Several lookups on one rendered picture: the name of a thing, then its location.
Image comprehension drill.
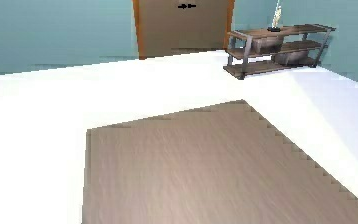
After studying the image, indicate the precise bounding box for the grey-brown basket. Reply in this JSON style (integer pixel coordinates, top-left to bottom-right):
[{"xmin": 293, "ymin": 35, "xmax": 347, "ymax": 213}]
[
  {"xmin": 252, "ymin": 35, "xmax": 286, "ymax": 54},
  {"xmin": 273, "ymin": 49, "xmax": 311, "ymax": 66}
]

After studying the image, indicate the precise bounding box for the brown shelf with grey frame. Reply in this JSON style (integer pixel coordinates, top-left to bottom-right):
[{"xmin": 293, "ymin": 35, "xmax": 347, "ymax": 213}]
[{"xmin": 222, "ymin": 23, "xmax": 337, "ymax": 80}]

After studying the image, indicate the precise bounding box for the beige floor mat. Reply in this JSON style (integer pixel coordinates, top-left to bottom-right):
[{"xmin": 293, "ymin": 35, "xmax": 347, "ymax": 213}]
[{"xmin": 81, "ymin": 99, "xmax": 358, "ymax": 224}]

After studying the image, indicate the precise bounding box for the pale plant in black pot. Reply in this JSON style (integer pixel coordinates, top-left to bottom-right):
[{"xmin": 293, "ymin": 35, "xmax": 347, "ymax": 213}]
[{"xmin": 267, "ymin": 0, "xmax": 283, "ymax": 33}]

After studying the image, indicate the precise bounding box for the brown room door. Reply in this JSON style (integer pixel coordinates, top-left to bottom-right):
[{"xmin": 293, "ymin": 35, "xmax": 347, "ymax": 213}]
[{"xmin": 132, "ymin": 0, "xmax": 236, "ymax": 60}]

